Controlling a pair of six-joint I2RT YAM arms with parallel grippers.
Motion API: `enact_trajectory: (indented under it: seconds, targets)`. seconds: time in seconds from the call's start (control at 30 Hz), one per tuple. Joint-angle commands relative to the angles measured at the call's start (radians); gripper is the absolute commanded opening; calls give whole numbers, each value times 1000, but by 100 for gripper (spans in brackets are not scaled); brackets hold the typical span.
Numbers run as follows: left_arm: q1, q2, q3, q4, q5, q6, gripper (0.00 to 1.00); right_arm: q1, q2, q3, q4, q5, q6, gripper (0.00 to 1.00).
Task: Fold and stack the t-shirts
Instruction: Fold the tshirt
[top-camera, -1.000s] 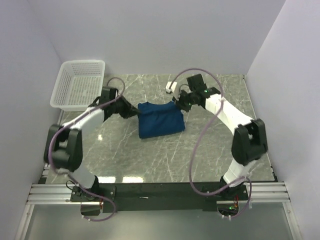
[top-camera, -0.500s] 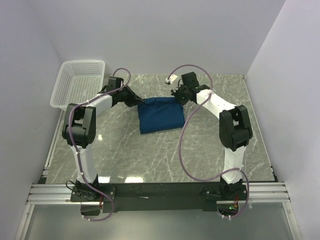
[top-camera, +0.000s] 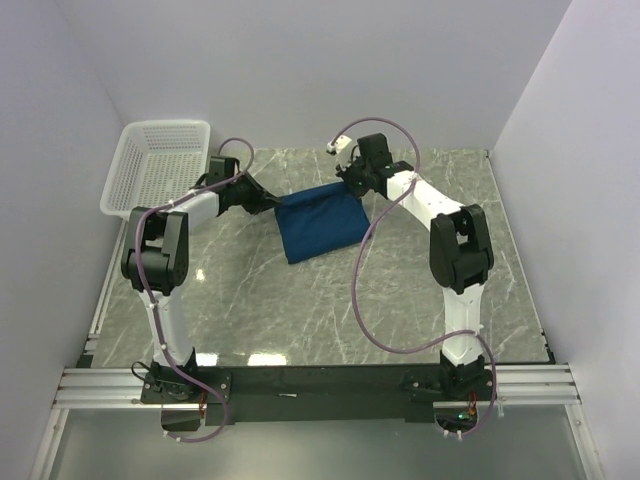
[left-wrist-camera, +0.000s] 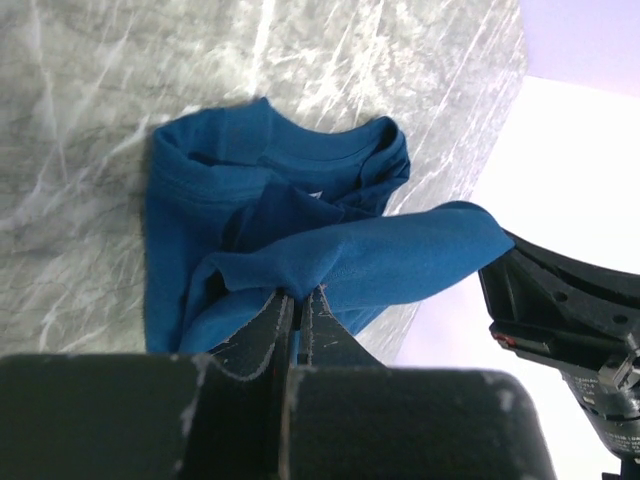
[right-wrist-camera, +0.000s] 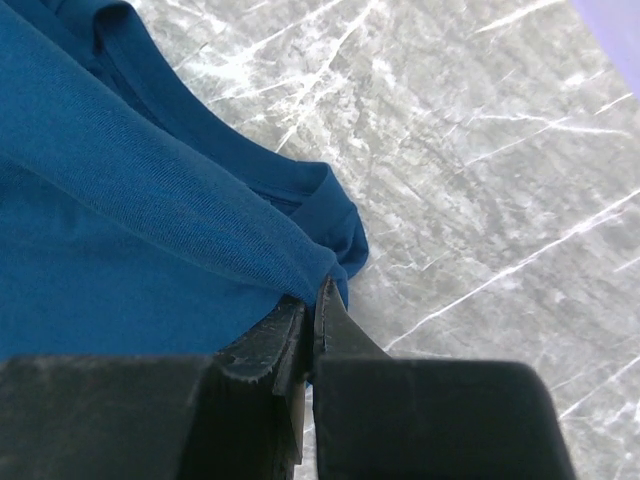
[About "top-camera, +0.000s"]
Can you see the blue printed t-shirt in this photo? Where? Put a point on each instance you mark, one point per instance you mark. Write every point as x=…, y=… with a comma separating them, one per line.
x=320, y=220

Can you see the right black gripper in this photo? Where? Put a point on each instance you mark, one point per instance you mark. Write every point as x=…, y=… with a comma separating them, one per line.
x=344, y=173

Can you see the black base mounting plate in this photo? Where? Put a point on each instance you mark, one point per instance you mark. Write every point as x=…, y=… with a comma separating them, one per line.
x=408, y=392

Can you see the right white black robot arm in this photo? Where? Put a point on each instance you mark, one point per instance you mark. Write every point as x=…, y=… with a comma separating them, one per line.
x=460, y=252

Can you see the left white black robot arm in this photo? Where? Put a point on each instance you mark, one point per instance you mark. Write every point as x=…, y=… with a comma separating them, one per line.
x=155, y=260

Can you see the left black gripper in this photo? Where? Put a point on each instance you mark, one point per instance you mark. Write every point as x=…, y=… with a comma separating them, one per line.
x=262, y=201

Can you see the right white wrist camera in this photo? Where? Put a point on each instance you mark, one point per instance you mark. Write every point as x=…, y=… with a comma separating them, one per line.
x=341, y=150

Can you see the white perforated plastic basket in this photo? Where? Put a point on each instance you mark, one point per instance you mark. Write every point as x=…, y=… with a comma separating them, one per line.
x=155, y=161

